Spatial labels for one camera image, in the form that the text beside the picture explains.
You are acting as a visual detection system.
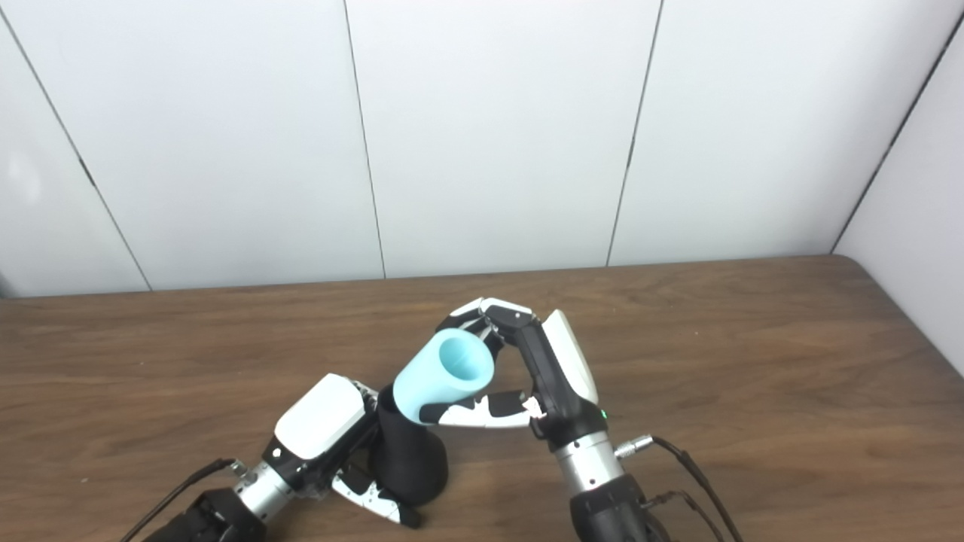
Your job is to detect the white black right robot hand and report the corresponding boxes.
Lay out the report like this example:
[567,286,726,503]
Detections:
[419,297,608,452]

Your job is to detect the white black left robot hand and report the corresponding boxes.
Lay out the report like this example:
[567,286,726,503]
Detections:
[261,373,423,529]

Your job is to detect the black funnel-shaped nozzle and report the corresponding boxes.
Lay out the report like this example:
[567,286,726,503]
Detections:
[368,384,450,507]

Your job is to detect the light blue cylinder cup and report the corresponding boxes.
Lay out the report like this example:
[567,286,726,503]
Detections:
[392,327,496,425]

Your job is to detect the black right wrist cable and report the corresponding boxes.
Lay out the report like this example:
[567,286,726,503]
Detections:
[616,434,746,542]

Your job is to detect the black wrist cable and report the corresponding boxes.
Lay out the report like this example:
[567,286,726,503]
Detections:
[616,434,746,542]
[119,458,246,542]

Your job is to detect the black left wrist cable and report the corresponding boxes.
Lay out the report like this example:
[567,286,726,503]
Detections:
[119,458,246,542]

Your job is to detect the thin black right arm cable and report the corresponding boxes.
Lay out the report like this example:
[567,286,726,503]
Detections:
[642,489,725,542]

